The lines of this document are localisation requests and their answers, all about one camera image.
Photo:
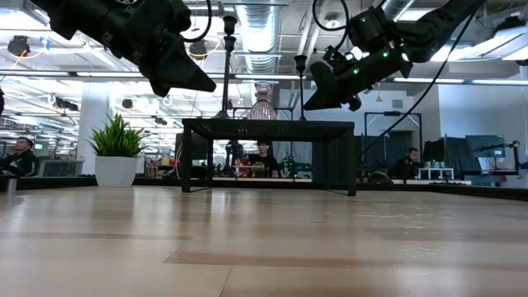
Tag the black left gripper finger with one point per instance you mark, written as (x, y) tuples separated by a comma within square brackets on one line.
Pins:
[(160, 90), (181, 70)]

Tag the mid-height black candlestick holder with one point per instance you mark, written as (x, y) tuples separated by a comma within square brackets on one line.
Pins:
[(229, 43)]

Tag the pink ribbed glass candle holder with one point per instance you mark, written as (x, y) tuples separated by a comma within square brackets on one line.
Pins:
[(262, 109)]

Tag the tall black candlestick holder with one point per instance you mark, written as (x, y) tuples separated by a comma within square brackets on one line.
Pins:
[(229, 24)]

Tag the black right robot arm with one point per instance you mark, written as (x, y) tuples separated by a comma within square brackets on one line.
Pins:
[(433, 29)]

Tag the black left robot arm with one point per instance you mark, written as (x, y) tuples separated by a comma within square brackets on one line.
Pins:
[(70, 16)]

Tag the black perforated metal shelf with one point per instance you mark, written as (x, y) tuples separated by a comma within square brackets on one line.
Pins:
[(268, 128)]

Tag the white square column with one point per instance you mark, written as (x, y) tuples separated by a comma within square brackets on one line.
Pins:
[(95, 123)]

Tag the person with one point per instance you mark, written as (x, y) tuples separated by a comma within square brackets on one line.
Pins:
[(20, 161), (406, 165), (262, 161)]

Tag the green plant in white pot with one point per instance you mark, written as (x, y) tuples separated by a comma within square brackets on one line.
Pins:
[(115, 165)]

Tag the small white rack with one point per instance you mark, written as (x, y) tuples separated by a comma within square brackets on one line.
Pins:
[(436, 173)]

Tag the grey equipment box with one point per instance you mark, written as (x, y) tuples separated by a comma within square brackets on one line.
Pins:
[(59, 168)]

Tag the grey computer monitor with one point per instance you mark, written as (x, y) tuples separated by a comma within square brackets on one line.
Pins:
[(486, 144)]

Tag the angled silver ceiling air duct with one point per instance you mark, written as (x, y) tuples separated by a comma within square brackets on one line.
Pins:
[(392, 5)]

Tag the straight silver ceiling air duct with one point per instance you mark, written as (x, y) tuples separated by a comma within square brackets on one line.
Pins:
[(260, 41)]

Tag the black aluminium table frame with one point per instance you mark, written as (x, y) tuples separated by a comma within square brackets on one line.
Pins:
[(62, 182)]

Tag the grey metal post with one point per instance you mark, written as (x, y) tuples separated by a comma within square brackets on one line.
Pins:
[(11, 185)]

